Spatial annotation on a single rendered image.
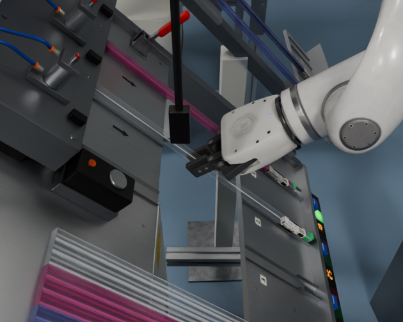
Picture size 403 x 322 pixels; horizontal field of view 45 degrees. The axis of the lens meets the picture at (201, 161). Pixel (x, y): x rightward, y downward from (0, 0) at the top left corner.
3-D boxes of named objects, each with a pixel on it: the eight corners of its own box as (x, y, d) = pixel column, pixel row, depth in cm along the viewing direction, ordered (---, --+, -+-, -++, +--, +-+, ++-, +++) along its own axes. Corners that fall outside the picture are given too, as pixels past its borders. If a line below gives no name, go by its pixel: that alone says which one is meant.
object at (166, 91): (289, 186, 99) (295, 183, 98) (290, 191, 98) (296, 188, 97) (83, 29, 73) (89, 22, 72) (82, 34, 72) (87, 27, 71)
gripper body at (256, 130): (279, 77, 71) (215, 110, 75) (288, 124, 64) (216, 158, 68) (302, 110, 75) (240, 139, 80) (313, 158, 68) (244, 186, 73)
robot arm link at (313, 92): (325, 152, 66) (322, 119, 74) (423, 110, 61) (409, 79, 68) (296, 103, 63) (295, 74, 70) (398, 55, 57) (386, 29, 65)
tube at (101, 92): (306, 236, 92) (311, 234, 92) (307, 242, 92) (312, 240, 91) (86, 83, 66) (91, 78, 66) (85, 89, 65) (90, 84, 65)
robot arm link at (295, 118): (292, 70, 69) (273, 80, 71) (300, 111, 63) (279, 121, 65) (316, 108, 74) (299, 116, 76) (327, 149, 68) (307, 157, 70)
